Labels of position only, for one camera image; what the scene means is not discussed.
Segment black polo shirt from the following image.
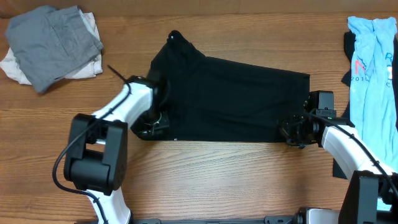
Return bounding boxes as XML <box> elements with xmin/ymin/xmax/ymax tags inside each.
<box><xmin>132</xmin><ymin>30</ymin><xmax>310</xmax><ymax>142</ymax></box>

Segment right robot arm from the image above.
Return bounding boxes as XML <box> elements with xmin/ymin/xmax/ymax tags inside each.
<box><xmin>279</xmin><ymin>91</ymin><xmax>397</xmax><ymax>223</ymax></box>

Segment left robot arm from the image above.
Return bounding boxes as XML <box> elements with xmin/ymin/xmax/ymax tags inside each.
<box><xmin>60</xmin><ymin>75</ymin><xmax>170</xmax><ymax>223</ymax></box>

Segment black garment under pile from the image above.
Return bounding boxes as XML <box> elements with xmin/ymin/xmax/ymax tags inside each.
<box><xmin>333</xmin><ymin>31</ymin><xmax>397</xmax><ymax>179</ymax></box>

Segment white folded garment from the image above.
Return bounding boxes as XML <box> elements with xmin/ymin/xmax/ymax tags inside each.
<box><xmin>1</xmin><ymin>12</ymin><xmax>103</xmax><ymax>85</ymax></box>

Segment light blue t-shirt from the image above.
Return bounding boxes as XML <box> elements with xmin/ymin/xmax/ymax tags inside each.
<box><xmin>346</xmin><ymin>16</ymin><xmax>398</xmax><ymax>212</ymax></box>

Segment grey folded trousers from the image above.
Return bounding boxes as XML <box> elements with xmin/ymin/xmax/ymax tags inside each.
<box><xmin>5</xmin><ymin>5</ymin><xmax>103</xmax><ymax>93</ymax></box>

